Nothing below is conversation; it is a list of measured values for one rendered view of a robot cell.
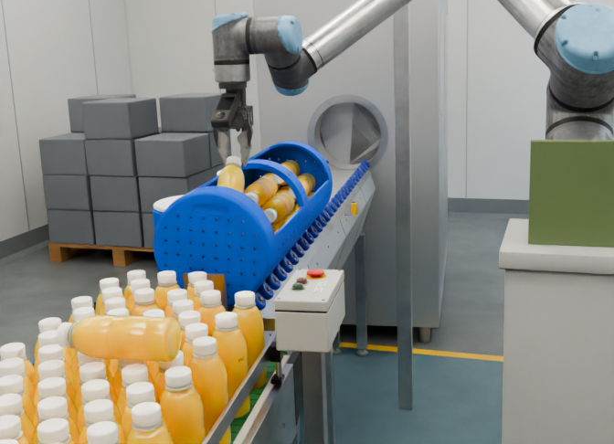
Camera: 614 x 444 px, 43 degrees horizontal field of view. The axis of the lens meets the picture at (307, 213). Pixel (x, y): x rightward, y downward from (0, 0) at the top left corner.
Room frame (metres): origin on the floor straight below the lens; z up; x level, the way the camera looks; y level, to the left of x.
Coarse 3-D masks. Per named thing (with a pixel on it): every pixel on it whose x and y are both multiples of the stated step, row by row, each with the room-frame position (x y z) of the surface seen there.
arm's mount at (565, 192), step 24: (552, 144) 1.66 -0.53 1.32; (576, 144) 1.64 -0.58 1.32; (600, 144) 1.63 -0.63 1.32; (552, 168) 1.66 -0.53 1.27; (576, 168) 1.64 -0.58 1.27; (600, 168) 1.63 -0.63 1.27; (552, 192) 1.66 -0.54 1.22; (576, 192) 1.64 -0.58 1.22; (600, 192) 1.63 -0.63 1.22; (552, 216) 1.66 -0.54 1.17; (576, 216) 1.64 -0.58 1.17; (600, 216) 1.63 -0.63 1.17; (528, 240) 1.67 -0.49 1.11; (552, 240) 1.66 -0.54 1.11; (576, 240) 1.64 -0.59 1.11; (600, 240) 1.63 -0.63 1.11
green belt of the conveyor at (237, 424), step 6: (270, 366) 1.52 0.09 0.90; (270, 372) 1.49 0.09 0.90; (252, 390) 1.40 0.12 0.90; (258, 390) 1.40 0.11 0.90; (252, 396) 1.38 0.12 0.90; (258, 396) 1.38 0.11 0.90; (252, 402) 1.35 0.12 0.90; (252, 408) 1.33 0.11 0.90; (246, 414) 1.31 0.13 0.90; (234, 420) 1.28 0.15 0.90; (240, 420) 1.28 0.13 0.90; (234, 426) 1.26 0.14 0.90; (240, 426) 1.26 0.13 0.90; (234, 432) 1.24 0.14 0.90; (234, 438) 1.22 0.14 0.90
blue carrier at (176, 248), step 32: (256, 160) 2.19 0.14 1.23; (320, 160) 2.52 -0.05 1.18; (192, 192) 1.76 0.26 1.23; (224, 192) 1.75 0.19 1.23; (320, 192) 2.35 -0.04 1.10; (160, 224) 1.77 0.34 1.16; (192, 224) 1.75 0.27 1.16; (224, 224) 1.74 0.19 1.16; (256, 224) 1.72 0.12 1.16; (288, 224) 1.92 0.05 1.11; (160, 256) 1.77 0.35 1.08; (192, 256) 1.76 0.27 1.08; (224, 256) 1.74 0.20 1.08; (256, 256) 1.72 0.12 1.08; (256, 288) 1.73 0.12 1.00
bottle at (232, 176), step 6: (228, 168) 1.92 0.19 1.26; (234, 168) 1.92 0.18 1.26; (240, 168) 1.95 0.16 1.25; (222, 174) 1.91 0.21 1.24; (228, 174) 1.90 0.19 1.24; (234, 174) 1.91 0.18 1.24; (240, 174) 1.92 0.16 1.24; (222, 180) 1.90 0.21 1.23; (228, 180) 1.90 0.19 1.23; (234, 180) 1.90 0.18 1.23; (240, 180) 1.91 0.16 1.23; (228, 186) 1.88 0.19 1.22; (234, 186) 1.89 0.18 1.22; (240, 186) 1.90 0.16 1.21
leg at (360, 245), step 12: (360, 240) 3.65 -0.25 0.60; (360, 252) 3.65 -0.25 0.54; (360, 264) 3.65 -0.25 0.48; (360, 276) 3.65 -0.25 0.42; (360, 288) 3.65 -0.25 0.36; (360, 300) 3.65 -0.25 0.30; (360, 312) 3.65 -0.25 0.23; (360, 324) 3.66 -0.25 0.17; (360, 336) 3.66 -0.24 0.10; (360, 348) 3.66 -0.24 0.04
